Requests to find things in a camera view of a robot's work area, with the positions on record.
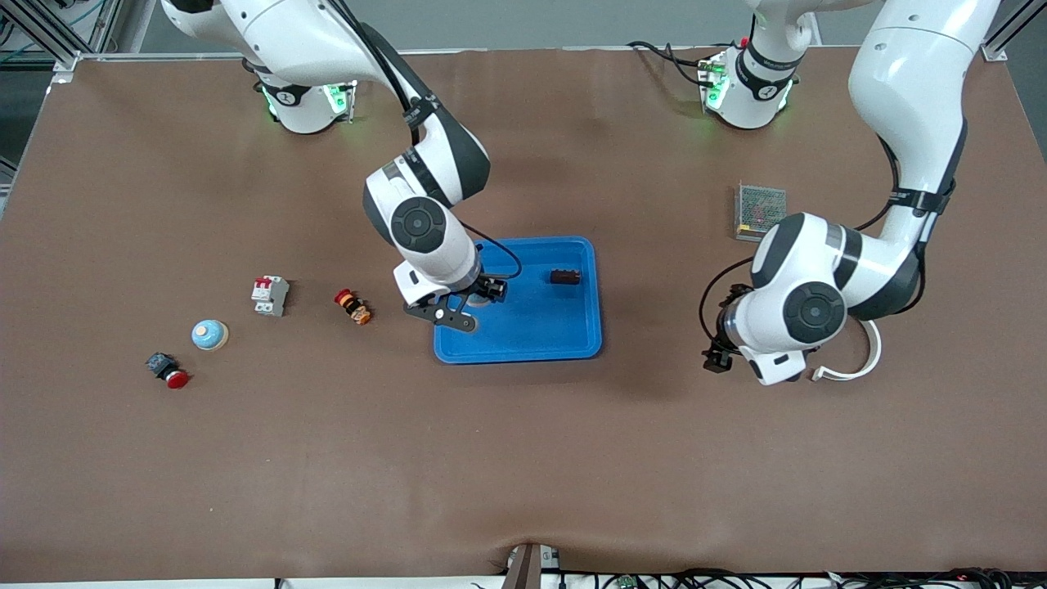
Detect blue plastic tray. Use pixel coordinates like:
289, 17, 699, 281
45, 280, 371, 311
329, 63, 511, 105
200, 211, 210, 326
434, 236, 604, 364

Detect yellow red emergency stop button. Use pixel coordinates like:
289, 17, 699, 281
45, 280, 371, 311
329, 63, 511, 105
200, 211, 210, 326
334, 289, 372, 326

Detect white curved plastic piece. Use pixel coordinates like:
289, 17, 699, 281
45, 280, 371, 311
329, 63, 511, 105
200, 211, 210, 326
811, 317, 883, 383

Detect metal mesh power supply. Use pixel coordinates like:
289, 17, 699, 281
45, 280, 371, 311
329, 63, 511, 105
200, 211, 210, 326
734, 182, 789, 245

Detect brown table mat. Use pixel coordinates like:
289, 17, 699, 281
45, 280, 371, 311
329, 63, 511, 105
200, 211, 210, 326
0, 45, 1047, 583

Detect red mushroom push button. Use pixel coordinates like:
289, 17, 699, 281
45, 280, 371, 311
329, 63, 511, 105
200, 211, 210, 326
146, 352, 191, 389

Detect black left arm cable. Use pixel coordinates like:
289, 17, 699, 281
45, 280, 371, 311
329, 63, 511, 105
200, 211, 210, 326
698, 256, 755, 348

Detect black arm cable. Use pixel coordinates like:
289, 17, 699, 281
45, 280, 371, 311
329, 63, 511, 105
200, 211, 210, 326
698, 256, 755, 348
461, 219, 524, 283

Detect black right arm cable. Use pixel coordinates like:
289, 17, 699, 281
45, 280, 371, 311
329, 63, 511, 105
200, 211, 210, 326
461, 219, 524, 283

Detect white circuit breaker red switch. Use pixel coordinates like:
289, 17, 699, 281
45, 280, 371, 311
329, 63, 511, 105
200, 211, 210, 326
250, 276, 290, 317

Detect grey metal bracket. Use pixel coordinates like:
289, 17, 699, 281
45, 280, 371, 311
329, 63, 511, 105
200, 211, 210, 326
501, 542, 562, 589

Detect black arm base cables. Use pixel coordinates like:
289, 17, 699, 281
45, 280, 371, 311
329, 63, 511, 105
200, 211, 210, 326
627, 39, 714, 88

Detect aluminium frame profile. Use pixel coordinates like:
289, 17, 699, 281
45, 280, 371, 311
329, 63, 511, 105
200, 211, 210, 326
0, 0, 124, 87
982, 0, 1047, 63

